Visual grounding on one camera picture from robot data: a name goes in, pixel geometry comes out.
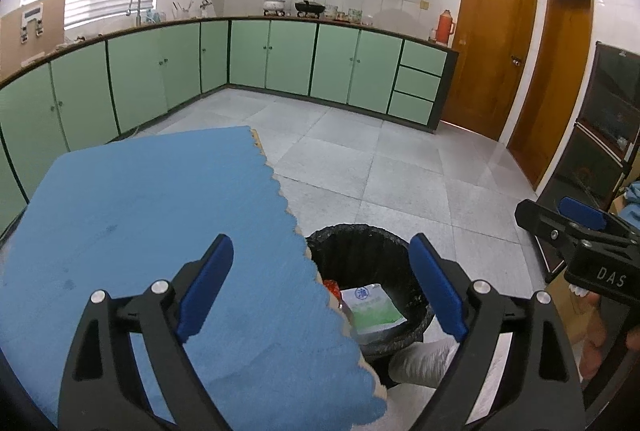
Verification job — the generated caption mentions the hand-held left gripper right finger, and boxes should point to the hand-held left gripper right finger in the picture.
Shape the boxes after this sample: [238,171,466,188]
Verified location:
[407,232,586,431]

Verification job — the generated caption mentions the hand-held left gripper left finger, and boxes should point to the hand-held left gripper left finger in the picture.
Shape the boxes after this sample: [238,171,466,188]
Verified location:
[57,233,236,431]

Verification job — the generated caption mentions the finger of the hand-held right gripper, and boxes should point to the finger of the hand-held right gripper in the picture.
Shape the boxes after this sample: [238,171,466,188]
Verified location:
[557,196,640,242]
[515,199,591,272]

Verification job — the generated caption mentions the green white packet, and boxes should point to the green white packet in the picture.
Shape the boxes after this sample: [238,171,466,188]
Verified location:
[340,283,408,337]

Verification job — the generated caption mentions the black lined trash bin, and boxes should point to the black lined trash bin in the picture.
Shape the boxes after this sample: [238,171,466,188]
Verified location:
[305,223,435,389]

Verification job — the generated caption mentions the person's right hand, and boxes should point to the person's right hand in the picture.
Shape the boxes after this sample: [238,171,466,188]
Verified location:
[580,295,640,379]

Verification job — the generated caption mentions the person's white ribbed clothing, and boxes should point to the person's white ribbed clothing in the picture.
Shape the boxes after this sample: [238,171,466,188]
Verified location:
[387,338,463,389]

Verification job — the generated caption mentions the blue scalloped table mat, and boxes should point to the blue scalloped table mat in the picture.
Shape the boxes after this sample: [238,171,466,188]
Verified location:
[0,126,388,429]

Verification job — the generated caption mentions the wooden door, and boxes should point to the wooden door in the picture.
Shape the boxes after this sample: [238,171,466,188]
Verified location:
[506,0,596,192]
[440,0,540,142]

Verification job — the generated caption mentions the green base cabinets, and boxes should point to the green base cabinets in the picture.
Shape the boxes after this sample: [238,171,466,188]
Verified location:
[0,16,460,232]

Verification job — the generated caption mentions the red thermos flask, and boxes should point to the red thermos flask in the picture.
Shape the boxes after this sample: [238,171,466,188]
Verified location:
[431,9,456,45]

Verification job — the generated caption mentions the black wok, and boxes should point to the black wok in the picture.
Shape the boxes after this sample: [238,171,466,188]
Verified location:
[294,0,326,19]

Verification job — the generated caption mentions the brown cardboard box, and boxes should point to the brown cardboard box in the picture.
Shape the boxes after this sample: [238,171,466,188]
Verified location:
[0,0,67,82]

